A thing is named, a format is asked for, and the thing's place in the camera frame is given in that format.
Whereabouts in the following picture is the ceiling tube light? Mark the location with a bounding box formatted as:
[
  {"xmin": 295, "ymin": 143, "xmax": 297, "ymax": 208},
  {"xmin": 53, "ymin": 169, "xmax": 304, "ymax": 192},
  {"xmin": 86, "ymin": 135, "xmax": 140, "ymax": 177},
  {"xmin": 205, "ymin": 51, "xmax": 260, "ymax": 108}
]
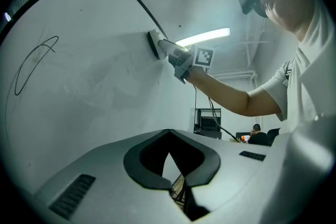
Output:
[{"xmin": 175, "ymin": 27, "xmax": 232, "ymax": 47}]

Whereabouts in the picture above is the white whiteboard with black frame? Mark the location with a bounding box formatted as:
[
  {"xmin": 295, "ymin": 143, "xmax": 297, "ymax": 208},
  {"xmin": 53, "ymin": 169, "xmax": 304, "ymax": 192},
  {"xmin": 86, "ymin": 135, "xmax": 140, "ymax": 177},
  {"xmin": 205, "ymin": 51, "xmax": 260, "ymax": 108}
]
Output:
[{"xmin": 0, "ymin": 0, "xmax": 195, "ymax": 195}]

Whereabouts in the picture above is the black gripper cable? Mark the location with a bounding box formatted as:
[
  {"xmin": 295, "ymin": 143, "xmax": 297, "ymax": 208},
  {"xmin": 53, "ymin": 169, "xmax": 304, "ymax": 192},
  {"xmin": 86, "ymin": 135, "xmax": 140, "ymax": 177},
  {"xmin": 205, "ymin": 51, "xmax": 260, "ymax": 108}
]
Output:
[{"xmin": 193, "ymin": 83, "xmax": 240, "ymax": 143}]

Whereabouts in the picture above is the white whiteboard eraser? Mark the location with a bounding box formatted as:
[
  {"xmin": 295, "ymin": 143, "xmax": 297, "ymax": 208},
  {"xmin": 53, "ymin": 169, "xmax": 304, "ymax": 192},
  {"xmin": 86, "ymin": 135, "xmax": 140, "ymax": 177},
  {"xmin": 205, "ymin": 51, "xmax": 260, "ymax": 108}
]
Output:
[{"xmin": 146, "ymin": 29, "xmax": 169, "ymax": 60}]

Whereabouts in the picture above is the person's head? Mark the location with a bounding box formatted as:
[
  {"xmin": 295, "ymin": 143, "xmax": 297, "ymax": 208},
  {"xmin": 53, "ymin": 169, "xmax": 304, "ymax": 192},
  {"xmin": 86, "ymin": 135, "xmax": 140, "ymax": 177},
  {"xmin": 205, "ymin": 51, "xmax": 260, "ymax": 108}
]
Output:
[{"xmin": 251, "ymin": 0, "xmax": 316, "ymax": 40}]

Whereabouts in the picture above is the person's white shirt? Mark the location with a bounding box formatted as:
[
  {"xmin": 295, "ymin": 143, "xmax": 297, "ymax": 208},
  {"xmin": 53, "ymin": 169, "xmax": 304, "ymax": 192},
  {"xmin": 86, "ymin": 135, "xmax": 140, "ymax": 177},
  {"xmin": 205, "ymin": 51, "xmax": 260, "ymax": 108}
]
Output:
[{"xmin": 246, "ymin": 0, "xmax": 336, "ymax": 145}]

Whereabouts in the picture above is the black shelf cabinet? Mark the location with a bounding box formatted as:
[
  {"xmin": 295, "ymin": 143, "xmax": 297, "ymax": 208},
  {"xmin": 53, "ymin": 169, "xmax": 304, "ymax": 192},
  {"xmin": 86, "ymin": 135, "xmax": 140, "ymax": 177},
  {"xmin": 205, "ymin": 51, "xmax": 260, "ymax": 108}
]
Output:
[{"xmin": 193, "ymin": 108, "xmax": 223, "ymax": 140}]

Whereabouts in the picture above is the dark shoulder strap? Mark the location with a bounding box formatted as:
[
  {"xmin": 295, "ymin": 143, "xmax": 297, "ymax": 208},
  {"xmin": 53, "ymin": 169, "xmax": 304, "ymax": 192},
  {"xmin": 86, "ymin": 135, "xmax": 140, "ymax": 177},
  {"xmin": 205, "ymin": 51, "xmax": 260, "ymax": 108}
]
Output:
[{"xmin": 282, "ymin": 59, "xmax": 294, "ymax": 87}]

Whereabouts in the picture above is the black office chair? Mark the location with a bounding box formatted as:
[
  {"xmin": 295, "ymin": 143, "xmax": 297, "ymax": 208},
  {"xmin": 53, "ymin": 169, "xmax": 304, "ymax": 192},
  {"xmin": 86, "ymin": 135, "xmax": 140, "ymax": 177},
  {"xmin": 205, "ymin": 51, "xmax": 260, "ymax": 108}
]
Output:
[{"xmin": 266, "ymin": 127, "xmax": 281, "ymax": 146}]

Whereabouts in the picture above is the white ceiling pipe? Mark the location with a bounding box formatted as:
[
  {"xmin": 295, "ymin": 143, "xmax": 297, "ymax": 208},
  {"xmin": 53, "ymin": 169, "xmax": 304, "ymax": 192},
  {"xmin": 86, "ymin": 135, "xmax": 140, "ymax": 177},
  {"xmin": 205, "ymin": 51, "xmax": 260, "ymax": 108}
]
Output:
[{"xmin": 209, "ymin": 69, "xmax": 258, "ymax": 89}]

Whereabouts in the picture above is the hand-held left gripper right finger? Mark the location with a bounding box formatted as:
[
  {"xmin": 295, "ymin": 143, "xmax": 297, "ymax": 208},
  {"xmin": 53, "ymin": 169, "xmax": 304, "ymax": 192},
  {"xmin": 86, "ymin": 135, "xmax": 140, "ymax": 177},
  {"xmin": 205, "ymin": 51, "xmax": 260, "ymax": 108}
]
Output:
[{"xmin": 170, "ymin": 129, "xmax": 292, "ymax": 224}]

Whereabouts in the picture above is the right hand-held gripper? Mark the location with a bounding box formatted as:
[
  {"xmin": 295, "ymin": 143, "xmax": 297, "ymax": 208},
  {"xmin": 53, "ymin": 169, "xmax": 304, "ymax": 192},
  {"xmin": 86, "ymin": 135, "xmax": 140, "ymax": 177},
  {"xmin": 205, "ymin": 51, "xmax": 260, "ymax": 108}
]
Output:
[{"xmin": 157, "ymin": 38, "xmax": 216, "ymax": 84}]

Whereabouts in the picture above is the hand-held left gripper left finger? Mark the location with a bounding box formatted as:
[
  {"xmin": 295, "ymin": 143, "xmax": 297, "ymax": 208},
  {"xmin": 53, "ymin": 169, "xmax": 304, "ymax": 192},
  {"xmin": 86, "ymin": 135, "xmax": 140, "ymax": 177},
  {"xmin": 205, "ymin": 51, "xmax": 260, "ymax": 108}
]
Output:
[{"xmin": 34, "ymin": 128, "xmax": 192, "ymax": 224}]

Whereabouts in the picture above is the person's right forearm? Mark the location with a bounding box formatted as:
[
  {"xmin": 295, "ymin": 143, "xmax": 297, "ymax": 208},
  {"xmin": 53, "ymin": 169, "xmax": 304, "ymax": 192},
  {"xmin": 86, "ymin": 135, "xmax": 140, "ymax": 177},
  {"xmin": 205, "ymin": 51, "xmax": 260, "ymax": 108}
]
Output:
[{"xmin": 187, "ymin": 65, "xmax": 253, "ymax": 118}]

